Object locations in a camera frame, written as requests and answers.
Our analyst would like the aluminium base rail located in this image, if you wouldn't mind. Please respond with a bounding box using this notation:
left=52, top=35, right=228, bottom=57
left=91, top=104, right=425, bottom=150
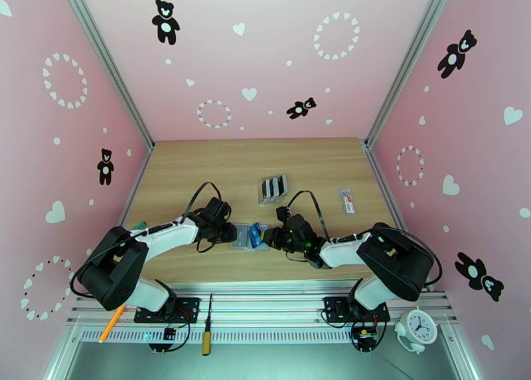
left=65, top=281, right=459, bottom=328

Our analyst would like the red white credit card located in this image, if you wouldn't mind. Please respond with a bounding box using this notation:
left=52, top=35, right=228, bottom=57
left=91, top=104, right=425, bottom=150
left=339, top=187, right=358, bottom=216

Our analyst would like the perforated metal cable duct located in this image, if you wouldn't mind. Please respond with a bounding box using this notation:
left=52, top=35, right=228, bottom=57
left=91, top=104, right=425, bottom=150
left=76, top=326, right=451, bottom=345

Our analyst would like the yellow handled screwdriver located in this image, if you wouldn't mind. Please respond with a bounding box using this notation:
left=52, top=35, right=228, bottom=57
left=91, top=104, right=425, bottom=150
left=202, top=292, right=214, bottom=357

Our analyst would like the aluminium frame post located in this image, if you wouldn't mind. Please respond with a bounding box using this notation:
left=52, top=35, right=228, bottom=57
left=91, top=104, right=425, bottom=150
left=363, top=0, right=459, bottom=149
left=56, top=0, right=155, bottom=153

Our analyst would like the aluminium side rail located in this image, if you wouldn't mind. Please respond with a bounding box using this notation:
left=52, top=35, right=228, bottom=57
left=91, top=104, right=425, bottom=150
left=112, top=142, right=155, bottom=235
left=364, top=140, right=434, bottom=294

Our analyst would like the clear acrylic card stand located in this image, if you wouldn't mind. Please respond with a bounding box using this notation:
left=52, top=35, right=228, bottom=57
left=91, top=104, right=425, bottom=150
left=258, top=173, right=289, bottom=205

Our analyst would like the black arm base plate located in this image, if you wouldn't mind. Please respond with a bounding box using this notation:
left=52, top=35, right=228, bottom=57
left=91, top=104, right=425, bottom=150
left=323, top=296, right=392, bottom=325
left=133, top=296, right=201, bottom=325

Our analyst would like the blue credit card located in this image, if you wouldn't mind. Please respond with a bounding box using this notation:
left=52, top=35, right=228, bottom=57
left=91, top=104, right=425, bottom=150
left=247, top=223, right=269, bottom=250

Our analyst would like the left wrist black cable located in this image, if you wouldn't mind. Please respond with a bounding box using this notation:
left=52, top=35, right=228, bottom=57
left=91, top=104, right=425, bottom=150
left=182, top=181, right=223, bottom=226

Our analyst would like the white alarm clock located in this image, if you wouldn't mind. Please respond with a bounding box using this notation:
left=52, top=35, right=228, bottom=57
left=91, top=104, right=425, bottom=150
left=393, top=308, right=439, bottom=354

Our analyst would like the orange pencil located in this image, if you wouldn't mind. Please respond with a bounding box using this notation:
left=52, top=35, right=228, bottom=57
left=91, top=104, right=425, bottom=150
left=98, top=306, right=125, bottom=343

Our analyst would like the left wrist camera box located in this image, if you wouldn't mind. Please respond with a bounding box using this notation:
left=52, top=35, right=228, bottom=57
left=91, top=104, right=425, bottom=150
left=205, top=197, right=231, bottom=222

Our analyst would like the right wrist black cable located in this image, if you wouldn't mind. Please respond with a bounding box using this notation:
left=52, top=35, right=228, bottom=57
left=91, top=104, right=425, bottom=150
left=286, top=189, right=327, bottom=242

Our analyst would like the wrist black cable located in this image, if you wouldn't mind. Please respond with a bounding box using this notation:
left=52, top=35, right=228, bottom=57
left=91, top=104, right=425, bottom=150
left=182, top=181, right=223, bottom=226
left=286, top=189, right=327, bottom=242

